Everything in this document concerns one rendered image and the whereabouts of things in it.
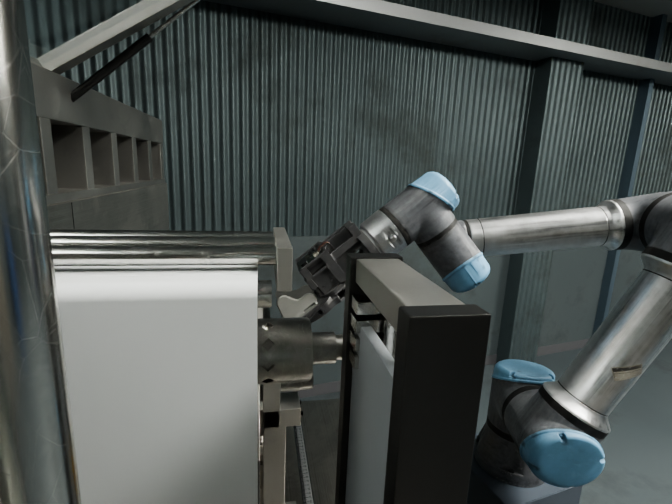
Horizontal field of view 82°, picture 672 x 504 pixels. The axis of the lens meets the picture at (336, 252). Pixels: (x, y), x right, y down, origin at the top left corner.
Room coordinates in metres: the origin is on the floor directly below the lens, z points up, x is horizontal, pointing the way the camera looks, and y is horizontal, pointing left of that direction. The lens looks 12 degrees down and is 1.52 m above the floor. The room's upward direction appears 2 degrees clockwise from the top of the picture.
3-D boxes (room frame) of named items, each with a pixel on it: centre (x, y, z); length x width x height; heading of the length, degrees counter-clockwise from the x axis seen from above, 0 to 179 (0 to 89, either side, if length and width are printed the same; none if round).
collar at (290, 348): (0.36, 0.05, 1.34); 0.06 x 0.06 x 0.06; 11
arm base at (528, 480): (0.75, -0.40, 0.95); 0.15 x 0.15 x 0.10
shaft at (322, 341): (0.38, -0.01, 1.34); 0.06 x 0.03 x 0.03; 101
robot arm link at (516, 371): (0.74, -0.40, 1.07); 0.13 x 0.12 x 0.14; 176
